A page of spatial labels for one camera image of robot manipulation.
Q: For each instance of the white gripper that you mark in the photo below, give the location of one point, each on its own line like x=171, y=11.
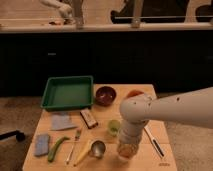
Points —
x=130, y=133

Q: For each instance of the yellow apple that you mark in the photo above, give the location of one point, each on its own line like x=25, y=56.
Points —
x=127, y=150

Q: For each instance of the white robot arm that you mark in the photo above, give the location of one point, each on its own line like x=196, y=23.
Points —
x=191, y=108

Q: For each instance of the green plastic cup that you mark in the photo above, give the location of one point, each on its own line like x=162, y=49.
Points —
x=113, y=127

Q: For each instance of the orange plastic bowl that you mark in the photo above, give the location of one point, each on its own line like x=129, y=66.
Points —
x=134, y=93

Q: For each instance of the brown chocolate bar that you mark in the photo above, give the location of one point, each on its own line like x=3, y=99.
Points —
x=88, y=118

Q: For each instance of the dark red bowl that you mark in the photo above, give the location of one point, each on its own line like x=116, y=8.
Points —
x=105, y=96

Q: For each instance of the yellow banana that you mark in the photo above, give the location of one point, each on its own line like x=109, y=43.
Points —
x=83, y=152

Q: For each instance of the silver fork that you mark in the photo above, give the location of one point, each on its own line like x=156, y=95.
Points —
x=77, y=137

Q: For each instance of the grey folded cloth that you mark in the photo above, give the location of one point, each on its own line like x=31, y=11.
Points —
x=61, y=121

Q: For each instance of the green plastic tray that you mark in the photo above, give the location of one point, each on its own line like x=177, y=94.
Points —
x=68, y=93

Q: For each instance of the green cucumber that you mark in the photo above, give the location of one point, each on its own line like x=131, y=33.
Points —
x=53, y=150

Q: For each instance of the blue sponge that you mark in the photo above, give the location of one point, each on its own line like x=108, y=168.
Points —
x=41, y=145

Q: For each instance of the black chair leg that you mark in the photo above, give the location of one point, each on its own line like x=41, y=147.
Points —
x=20, y=136

